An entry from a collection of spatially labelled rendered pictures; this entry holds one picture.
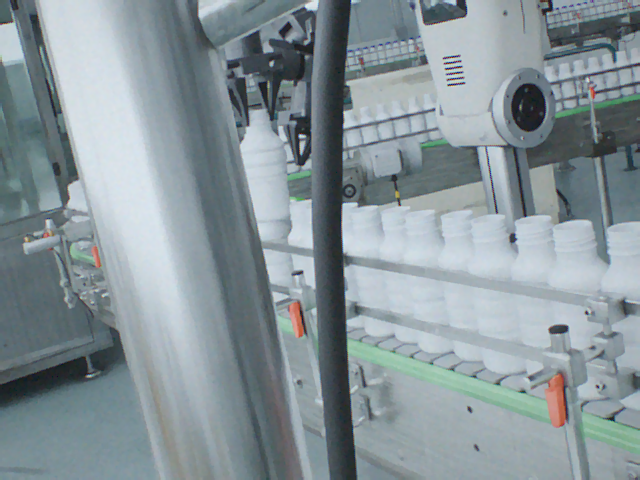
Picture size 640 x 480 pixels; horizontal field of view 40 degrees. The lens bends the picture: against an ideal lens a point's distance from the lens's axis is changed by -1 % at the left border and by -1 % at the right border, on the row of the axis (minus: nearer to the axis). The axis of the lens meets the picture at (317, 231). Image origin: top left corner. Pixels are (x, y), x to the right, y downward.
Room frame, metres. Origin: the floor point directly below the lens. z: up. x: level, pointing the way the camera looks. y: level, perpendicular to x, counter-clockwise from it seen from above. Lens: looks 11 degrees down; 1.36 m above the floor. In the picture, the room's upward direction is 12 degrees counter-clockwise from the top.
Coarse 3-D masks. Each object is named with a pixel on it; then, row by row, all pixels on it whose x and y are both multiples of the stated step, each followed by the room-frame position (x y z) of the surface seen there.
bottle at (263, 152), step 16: (256, 112) 1.30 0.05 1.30; (256, 128) 1.30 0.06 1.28; (256, 144) 1.29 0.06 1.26; (272, 144) 1.29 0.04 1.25; (256, 160) 1.29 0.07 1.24; (272, 160) 1.29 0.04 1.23; (256, 176) 1.29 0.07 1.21; (272, 176) 1.29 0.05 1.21; (256, 192) 1.29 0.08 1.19; (272, 192) 1.29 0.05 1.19; (288, 192) 1.31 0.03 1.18; (256, 208) 1.30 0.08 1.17; (272, 208) 1.29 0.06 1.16; (288, 208) 1.30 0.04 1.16
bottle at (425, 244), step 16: (416, 224) 0.99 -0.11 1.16; (432, 224) 0.99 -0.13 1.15; (416, 240) 0.99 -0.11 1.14; (432, 240) 0.99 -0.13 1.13; (416, 256) 0.98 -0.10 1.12; (432, 256) 0.98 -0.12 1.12; (416, 288) 0.99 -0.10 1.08; (432, 288) 0.98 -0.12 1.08; (416, 304) 0.99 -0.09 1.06; (432, 304) 0.98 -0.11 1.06; (432, 320) 0.98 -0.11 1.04; (448, 320) 0.98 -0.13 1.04; (432, 336) 0.98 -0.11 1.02; (432, 352) 0.98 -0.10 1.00; (448, 352) 0.98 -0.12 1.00
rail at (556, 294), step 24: (264, 240) 1.31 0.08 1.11; (360, 264) 1.08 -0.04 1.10; (384, 264) 1.03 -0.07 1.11; (408, 264) 0.99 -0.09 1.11; (288, 288) 1.27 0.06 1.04; (480, 288) 0.88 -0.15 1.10; (504, 288) 0.84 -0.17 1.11; (528, 288) 0.81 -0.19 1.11; (552, 288) 0.78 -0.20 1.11; (360, 312) 1.10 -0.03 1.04; (384, 312) 1.05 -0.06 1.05; (456, 336) 0.93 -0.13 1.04; (480, 336) 0.89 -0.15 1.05
